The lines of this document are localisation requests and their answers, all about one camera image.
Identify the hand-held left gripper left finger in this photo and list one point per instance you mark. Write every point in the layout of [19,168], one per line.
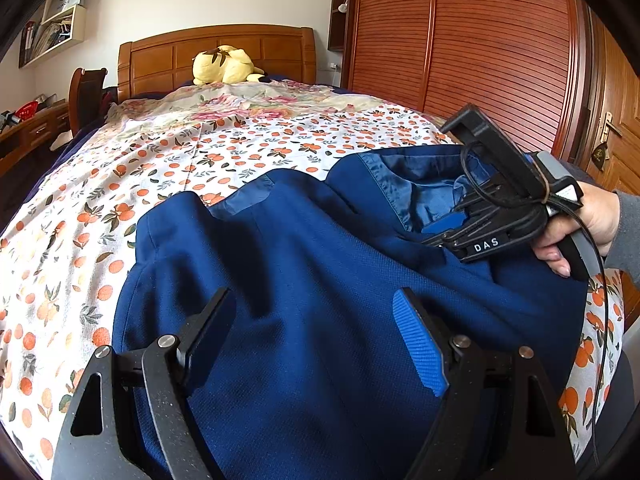
[210,340]

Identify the row of books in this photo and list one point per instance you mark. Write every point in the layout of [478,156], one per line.
[29,42]

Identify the wooden door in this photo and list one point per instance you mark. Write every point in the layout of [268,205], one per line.
[625,160]

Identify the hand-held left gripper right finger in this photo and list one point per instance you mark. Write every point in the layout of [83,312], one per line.
[417,342]

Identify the wooden desk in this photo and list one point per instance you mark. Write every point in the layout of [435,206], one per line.
[30,132]

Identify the blue suit jacket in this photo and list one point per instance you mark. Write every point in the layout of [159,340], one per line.
[300,260]

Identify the wooden chair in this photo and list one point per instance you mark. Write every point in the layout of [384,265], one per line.
[82,95]

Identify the person's right hand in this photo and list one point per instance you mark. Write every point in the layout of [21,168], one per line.
[597,220]

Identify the wooden headboard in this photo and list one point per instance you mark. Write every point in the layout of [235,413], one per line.
[160,60]

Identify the wooden louvred wardrobe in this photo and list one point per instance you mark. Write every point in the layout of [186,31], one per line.
[475,40]

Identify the red basket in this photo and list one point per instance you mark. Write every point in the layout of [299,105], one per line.
[26,110]

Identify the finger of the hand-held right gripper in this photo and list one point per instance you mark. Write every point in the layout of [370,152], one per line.
[450,236]
[477,199]

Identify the yellow plush toy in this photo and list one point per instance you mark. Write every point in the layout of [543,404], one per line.
[222,66]

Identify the pink floral blanket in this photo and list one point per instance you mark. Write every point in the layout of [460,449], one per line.
[240,102]

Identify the white wall shelf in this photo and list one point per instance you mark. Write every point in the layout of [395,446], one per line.
[75,25]

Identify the orange-print bedsheet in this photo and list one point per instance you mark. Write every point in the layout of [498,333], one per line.
[125,180]

